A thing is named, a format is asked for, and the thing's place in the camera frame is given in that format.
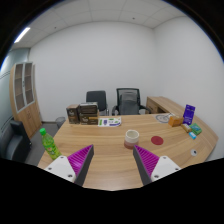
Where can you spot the white printed leaflet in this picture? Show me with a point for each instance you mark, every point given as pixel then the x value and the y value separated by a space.
pixel 109 122

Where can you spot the small dark brown box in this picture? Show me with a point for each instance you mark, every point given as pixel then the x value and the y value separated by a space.
pixel 72 115

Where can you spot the flat round red coaster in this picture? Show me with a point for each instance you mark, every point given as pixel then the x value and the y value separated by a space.
pixel 157 140

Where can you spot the orange-brown cardboard box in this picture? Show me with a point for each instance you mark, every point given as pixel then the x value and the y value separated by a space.
pixel 176 121

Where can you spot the white and brown mug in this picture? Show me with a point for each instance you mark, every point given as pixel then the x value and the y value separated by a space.
pixel 131 139

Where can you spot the white round-print paper sheet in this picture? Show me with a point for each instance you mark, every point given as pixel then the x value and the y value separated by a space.
pixel 162 118

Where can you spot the dark brown flat box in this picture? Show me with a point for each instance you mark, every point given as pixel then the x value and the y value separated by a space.
pixel 89 108

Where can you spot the wooden side desk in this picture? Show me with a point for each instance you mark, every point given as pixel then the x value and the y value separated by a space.
pixel 160 103

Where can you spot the green box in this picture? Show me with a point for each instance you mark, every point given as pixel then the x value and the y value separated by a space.
pixel 196 128

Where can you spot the purple package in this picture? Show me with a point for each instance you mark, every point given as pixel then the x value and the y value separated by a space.
pixel 189 114

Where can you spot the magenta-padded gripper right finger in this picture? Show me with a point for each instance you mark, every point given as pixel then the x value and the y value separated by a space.
pixel 163 166

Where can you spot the long ceiling light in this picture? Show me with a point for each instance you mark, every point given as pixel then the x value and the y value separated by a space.
pixel 22 35

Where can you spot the wooden shelf cabinet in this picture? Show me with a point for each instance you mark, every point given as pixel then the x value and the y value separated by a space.
pixel 28 116

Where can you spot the small tan box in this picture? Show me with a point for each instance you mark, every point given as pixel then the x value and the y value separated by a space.
pixel 186 128

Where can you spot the black office chair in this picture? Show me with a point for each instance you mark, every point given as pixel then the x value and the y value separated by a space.
pixel 96 97

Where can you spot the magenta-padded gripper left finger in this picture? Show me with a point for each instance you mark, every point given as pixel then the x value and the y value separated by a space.
pixel 60 165

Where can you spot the small light blue box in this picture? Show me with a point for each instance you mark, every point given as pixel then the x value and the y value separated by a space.
pixel 192 135

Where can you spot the grey waste bin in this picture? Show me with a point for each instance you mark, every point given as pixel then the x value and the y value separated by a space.
pixel 60 122

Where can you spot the green drink bottle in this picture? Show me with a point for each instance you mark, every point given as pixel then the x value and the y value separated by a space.
pixel 50 145

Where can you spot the grey mesh-back armchair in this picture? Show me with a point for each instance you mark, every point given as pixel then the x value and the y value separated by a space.
pixel 128 101

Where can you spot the small white round disc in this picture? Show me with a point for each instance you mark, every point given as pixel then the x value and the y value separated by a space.
pixel 193 153

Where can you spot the dark leather sofa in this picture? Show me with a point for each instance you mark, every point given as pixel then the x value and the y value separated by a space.
pixel 13 143

